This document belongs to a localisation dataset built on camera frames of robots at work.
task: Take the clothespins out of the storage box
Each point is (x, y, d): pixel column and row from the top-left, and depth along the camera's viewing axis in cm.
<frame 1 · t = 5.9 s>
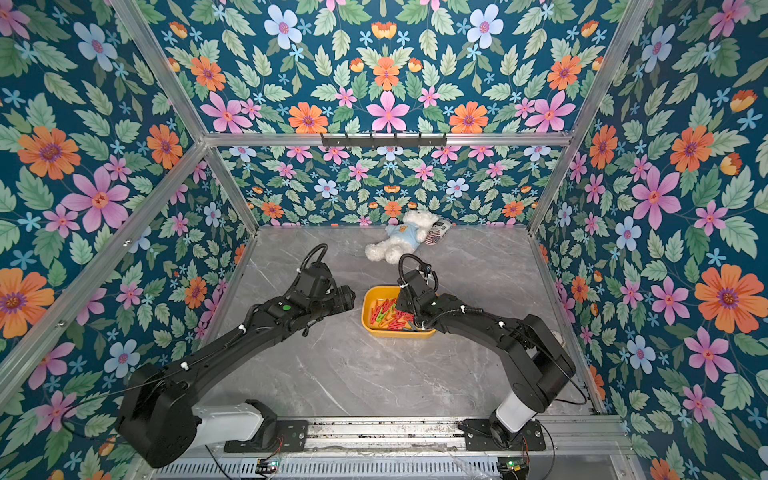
left hand: (350, 295, 84), fingers open
right hand: (403, 296, 90), fingers open
yellow plastic storage box: (387, 292, 98), point 5 cm above the table
white plush teddy bear: (403, 237, 107), point 10 cm above the table
flag print pouch: (437, 231, 117), point 4 cm above the table

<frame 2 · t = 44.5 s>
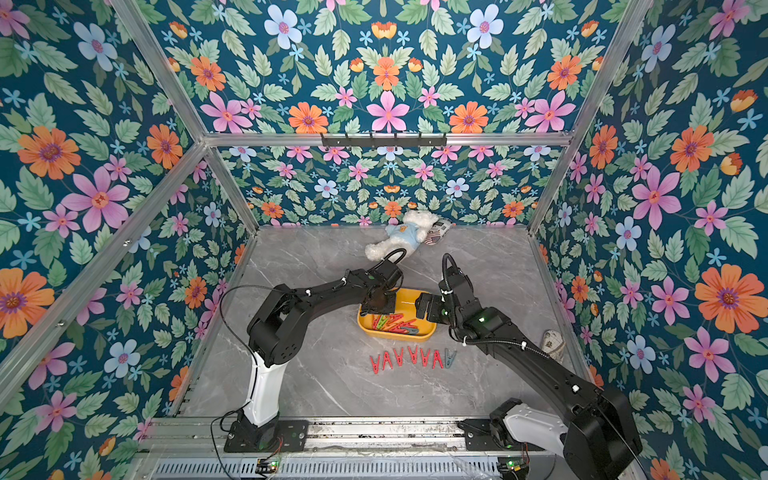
left hand: (392, 306, 96), fingers closed
right hand: (428, 303, 81), fingers open
red clothespin placed: (375, 366, 87), on the table
red clothespin placed 3: (399, 357, 88), on the table
red clothespin placed 4: (413, 355, 88), on the table
red clothespin placed 5: (424, 358, 88), on the table
red clothespin placed 6: (437, 356, 88), on the table
the other named things where they were.

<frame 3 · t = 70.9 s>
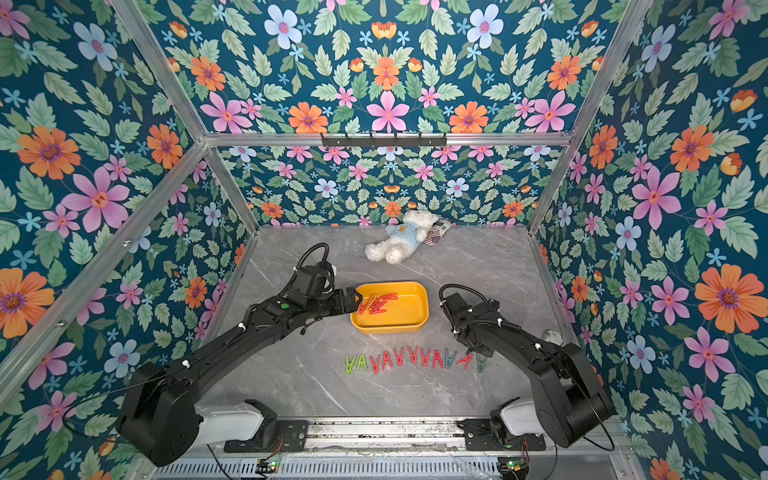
left hand: (354, 297, 83), fingers open
right hand: (478, 340, 86), fingers open
green clothespin: (349, 366, 86), point 2 cm above the table
green clothespin 2: (362, 361, 88), on the table
red clothespin placed right: (465, 360, 88), on the table
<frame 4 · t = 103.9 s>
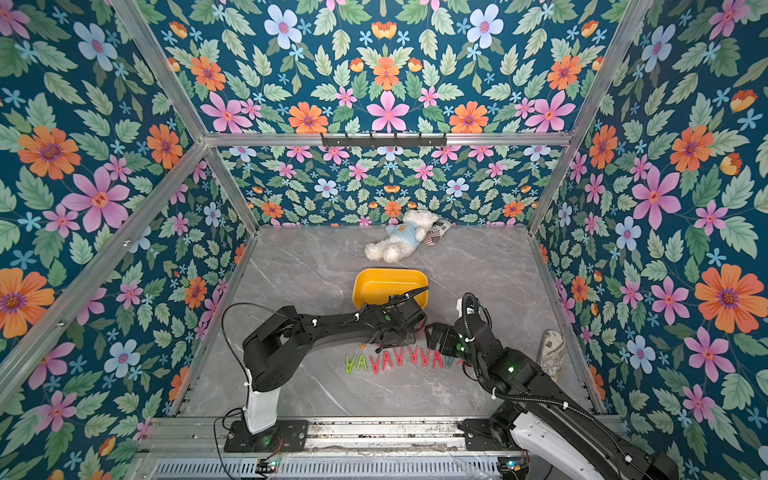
left hand: (414, 338, 90), fingers closed
right hand: (436, 331, 76), fingers open
yellow plastic storage box: (377, 285, 105), on the table
